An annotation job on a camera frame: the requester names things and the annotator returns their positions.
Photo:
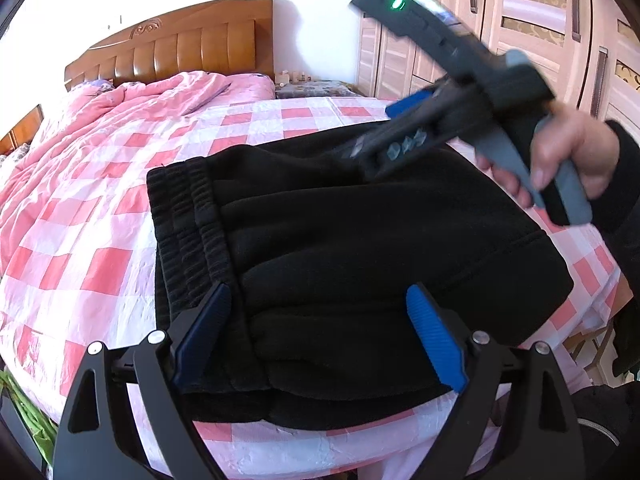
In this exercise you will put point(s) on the person's right hand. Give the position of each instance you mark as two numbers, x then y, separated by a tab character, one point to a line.
575	145

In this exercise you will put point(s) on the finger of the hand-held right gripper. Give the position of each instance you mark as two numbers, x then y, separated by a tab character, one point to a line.
402	107

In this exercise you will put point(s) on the beige plastic stool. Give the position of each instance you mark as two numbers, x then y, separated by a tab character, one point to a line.
595	345

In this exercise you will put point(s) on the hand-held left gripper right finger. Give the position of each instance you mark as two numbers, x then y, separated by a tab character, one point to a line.
435	340

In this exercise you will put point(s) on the wooden bedside cabinet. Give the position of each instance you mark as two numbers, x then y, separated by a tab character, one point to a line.
25	127

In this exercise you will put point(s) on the wooden bed headboard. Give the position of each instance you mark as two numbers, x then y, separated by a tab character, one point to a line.
200	45

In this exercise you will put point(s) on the person's black jacket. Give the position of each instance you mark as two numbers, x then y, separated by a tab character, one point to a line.
605	425

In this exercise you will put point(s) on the green cloth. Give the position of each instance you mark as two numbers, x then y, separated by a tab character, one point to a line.
30	410

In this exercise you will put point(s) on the pink quilt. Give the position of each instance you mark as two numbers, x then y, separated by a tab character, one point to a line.
150	100

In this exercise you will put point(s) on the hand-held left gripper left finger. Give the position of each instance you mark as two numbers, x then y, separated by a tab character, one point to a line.
202	340

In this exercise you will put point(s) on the small beige jar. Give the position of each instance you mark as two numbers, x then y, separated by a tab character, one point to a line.
283	78

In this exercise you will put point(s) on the nightstand with patterned cloth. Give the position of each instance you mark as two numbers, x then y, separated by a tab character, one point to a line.
320	91

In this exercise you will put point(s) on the light wooden wardrobe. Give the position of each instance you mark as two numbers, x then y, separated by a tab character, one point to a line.
525	10

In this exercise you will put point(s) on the pink checkered bed sheet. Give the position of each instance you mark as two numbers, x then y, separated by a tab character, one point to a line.
100	200

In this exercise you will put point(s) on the black pants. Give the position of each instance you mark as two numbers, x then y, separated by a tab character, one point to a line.
350	240

